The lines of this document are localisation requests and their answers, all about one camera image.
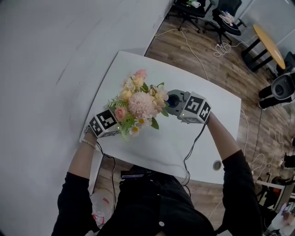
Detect white items on chair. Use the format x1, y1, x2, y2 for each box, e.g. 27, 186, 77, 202
218, 10, 236, 25

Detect person's black clothing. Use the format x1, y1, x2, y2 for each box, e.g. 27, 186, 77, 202
51, 149, 263, 236

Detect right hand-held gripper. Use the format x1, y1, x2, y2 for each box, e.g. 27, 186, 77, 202
166, 89, 212, 124

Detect person's right forearm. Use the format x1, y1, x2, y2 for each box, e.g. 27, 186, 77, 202
204, 112, 242, 159

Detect gray and black round machine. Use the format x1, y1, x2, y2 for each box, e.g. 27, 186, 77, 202
258, 71, 295, 109

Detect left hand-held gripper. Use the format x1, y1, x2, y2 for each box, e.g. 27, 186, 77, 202
85, 108, 122, 139

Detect black office chair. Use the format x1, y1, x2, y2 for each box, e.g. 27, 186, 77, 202
167, 0, 216, 34
202, 0, 247, 46

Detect person's left forearm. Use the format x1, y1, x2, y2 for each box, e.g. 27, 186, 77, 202
69, 133, 99, 179

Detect pale bead bracelet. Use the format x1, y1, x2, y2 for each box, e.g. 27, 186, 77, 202
82, 137, 97, 149

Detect black chest device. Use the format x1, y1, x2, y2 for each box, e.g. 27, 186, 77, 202
120, 169, 152, 180

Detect pink flower bouquet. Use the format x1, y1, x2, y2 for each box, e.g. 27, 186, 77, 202
107, 69, 171, 143

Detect wooden round table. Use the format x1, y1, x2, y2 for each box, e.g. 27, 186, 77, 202
241, 24, 286, 74

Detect long white cable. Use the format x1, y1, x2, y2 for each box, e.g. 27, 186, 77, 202
239, 108, 266, 171
154, 28, 209, 81

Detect coiled white cable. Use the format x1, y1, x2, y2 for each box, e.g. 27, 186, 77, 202
213, 34, 258, 58

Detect clear plastic bag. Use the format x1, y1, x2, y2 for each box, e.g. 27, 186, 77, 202
91, 191, 116, 231

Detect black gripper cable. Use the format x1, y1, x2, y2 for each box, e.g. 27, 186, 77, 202
95, 140, 117, 208
182, 122, 209, 196

